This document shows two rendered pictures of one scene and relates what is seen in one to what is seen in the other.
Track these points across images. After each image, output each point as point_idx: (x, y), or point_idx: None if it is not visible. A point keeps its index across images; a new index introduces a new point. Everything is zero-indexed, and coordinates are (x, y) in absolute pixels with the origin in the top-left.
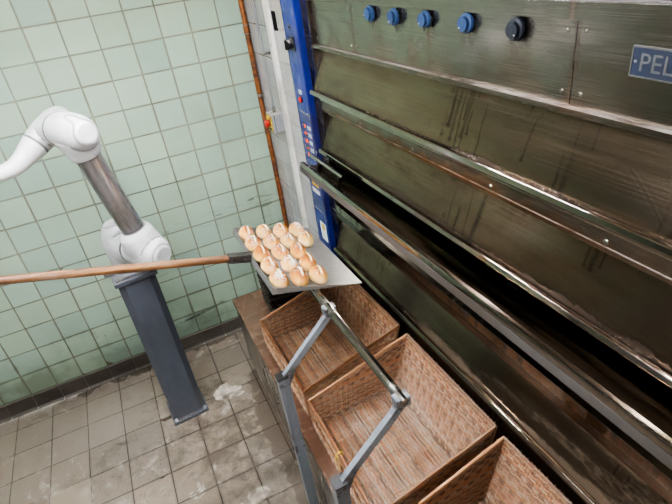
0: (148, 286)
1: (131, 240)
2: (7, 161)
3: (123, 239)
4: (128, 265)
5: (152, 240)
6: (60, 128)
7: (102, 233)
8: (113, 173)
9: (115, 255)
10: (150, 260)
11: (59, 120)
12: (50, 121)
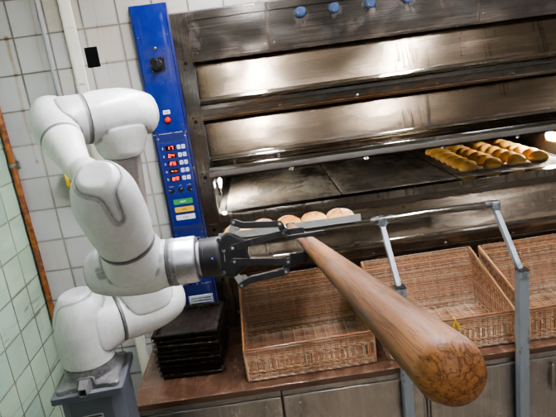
0: (130, 382)
1: None
2: (77, 154)
3: None
4: (296, 226)
5: None
6: (135, 99)
7: (80, 310)
8: None
9: (109, 335)
10: (183, 298)
11: (123, 92)
12: (105, 96)
